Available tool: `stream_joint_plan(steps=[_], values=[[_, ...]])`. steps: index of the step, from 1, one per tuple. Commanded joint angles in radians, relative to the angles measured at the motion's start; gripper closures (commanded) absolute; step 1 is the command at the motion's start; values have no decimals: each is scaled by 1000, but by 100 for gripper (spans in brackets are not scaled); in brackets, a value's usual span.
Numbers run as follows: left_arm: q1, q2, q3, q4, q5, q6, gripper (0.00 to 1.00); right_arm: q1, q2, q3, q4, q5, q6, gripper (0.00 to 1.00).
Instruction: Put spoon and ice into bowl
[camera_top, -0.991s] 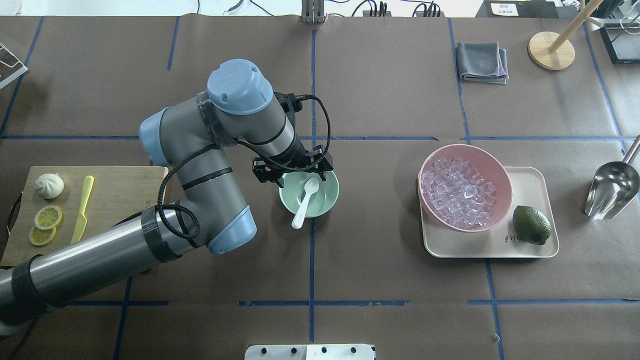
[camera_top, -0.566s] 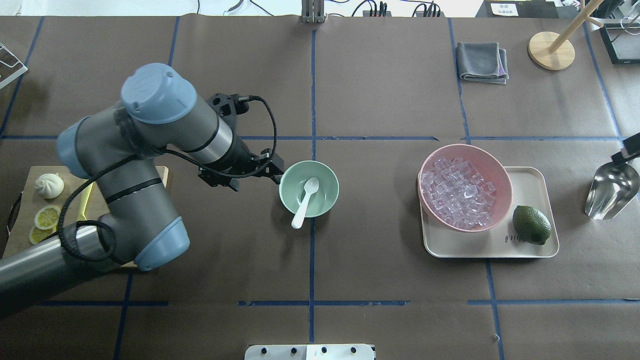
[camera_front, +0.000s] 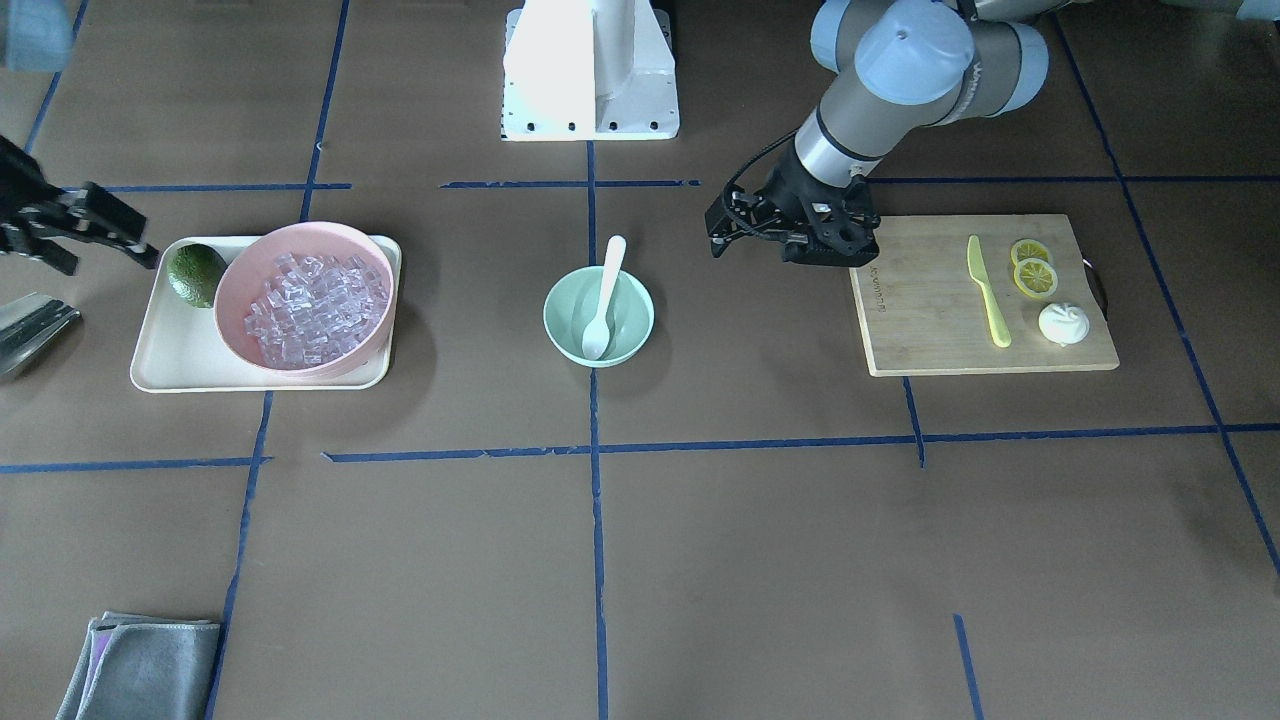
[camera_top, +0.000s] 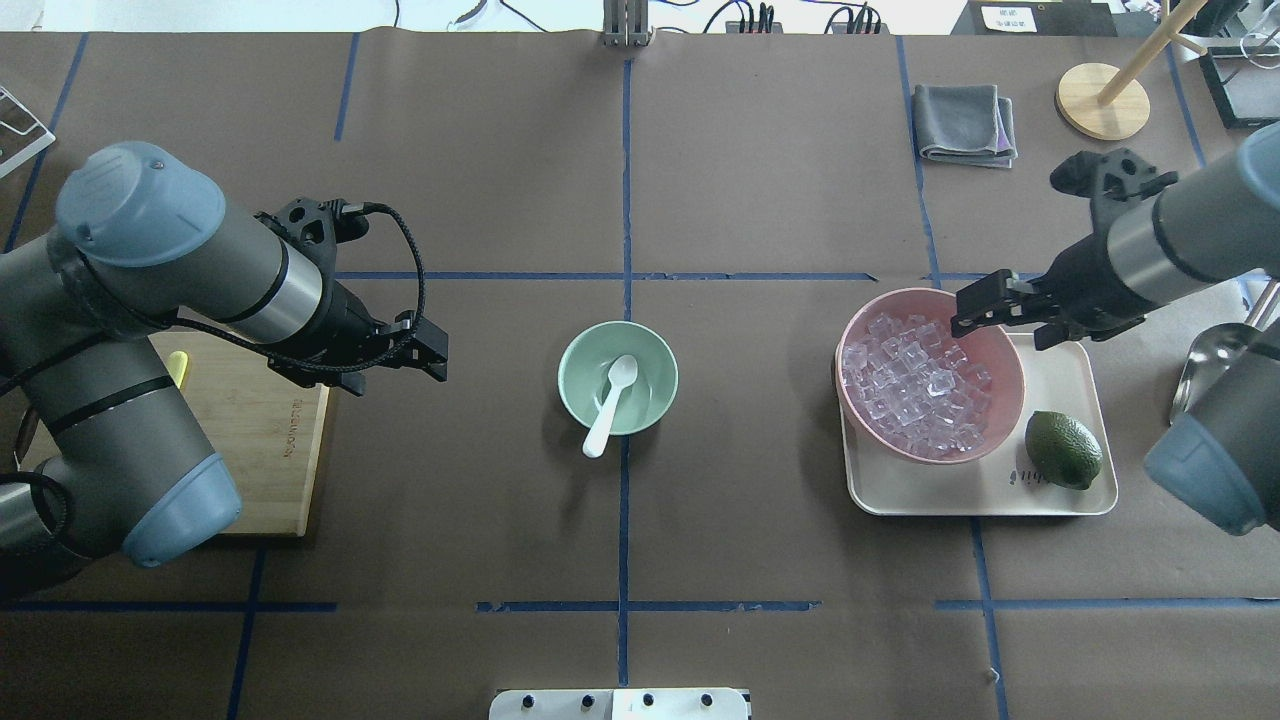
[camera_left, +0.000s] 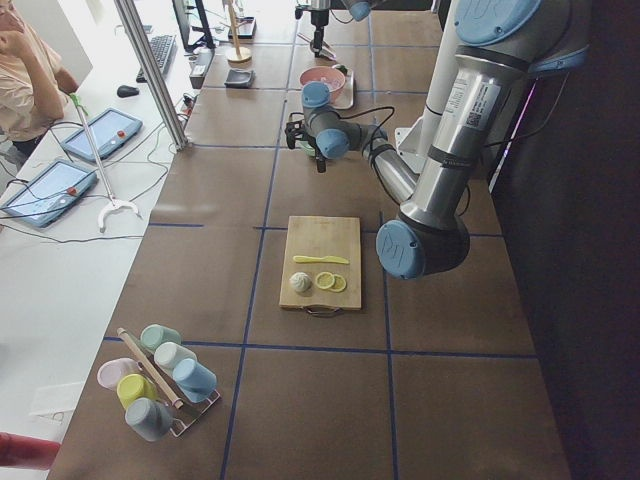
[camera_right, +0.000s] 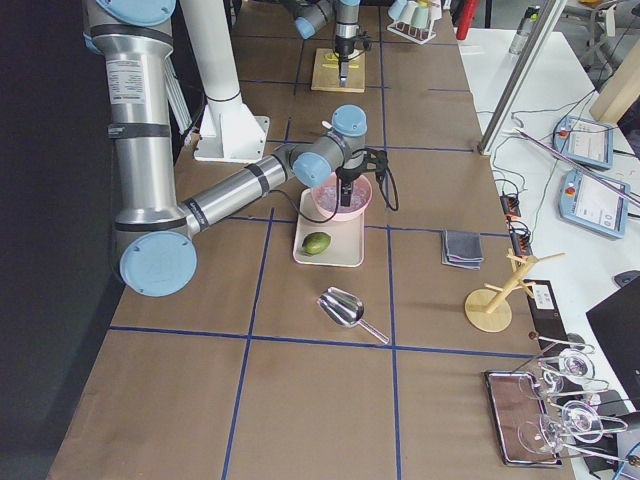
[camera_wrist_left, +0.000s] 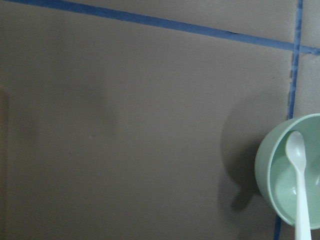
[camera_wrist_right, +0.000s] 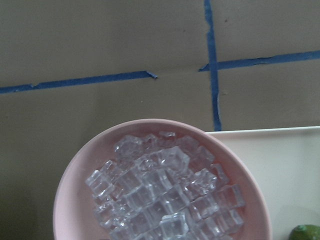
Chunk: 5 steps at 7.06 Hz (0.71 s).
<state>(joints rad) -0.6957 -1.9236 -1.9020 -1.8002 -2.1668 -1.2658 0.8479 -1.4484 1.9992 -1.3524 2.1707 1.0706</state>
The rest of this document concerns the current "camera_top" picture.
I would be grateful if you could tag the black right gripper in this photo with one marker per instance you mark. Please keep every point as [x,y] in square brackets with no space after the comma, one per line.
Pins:
[1085,279]

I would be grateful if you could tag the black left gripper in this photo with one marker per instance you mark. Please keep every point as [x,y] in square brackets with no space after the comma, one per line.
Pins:
[342,316]

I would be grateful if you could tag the white plastic spoon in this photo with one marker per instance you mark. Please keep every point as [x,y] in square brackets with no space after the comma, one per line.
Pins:
[621,374]

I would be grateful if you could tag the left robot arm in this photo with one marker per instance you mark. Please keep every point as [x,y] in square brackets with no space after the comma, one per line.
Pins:
[142,243]

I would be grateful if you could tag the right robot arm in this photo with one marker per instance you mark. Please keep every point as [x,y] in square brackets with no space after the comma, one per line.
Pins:
[1157,240]

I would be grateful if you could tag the pile of clear ice cubes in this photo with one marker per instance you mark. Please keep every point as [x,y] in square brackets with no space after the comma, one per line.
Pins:
[920,390]

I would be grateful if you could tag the pink bowl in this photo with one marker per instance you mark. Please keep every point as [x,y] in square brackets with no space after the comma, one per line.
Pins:
[991,346]

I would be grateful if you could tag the steel ice scoop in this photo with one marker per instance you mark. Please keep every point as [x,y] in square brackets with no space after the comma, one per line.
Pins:
[1213,352]

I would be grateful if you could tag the green lime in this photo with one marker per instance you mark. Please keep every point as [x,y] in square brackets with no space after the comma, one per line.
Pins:
[1064,451]

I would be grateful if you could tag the cream plastic tray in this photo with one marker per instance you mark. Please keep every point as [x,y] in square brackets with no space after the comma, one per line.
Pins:
[1005,482]

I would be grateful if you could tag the bamboo cutting board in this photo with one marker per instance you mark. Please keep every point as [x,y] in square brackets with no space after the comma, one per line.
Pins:
[270,450]

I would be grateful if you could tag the folded grey cloth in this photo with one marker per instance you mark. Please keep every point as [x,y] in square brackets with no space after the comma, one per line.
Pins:
[966,125]

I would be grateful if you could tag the wooden stand with round base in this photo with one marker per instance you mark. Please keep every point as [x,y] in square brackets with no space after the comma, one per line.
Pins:
[1108,103]

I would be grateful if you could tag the yellow plastic knife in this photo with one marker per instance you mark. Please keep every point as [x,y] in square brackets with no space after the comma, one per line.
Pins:
[177,365]

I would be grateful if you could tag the black framed box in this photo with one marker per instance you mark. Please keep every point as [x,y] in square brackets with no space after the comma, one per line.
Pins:
[1245,96]

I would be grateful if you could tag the black power strip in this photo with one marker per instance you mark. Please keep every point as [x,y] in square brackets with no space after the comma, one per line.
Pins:
[744,18]

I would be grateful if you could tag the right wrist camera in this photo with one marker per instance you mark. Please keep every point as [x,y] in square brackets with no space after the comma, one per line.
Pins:
[1113,182]

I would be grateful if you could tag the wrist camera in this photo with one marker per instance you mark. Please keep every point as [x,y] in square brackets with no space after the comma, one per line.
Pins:
[1113,182]
[316,228]

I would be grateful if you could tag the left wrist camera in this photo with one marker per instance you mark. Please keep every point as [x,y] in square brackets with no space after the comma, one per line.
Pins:
[316,228]

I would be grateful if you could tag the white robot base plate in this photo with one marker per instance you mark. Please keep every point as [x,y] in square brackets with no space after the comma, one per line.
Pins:
[623,703]

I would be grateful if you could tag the grey metal post bracket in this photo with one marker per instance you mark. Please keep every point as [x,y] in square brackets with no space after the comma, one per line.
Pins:
[626,23]

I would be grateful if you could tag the white wire cup rack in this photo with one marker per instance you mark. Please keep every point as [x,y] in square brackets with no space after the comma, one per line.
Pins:
[23,135]

